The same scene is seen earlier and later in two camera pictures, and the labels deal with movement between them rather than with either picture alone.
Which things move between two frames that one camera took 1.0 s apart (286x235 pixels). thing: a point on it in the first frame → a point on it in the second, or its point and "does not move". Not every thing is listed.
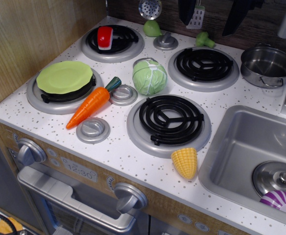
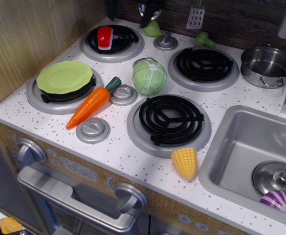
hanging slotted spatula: [196, 20] does not move
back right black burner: [203, 69] does not move
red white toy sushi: [104, 37] does not move
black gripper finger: [239, 10] → [151, 6]
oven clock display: [80, 170] does not move
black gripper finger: [186, 9] → [111, 6]
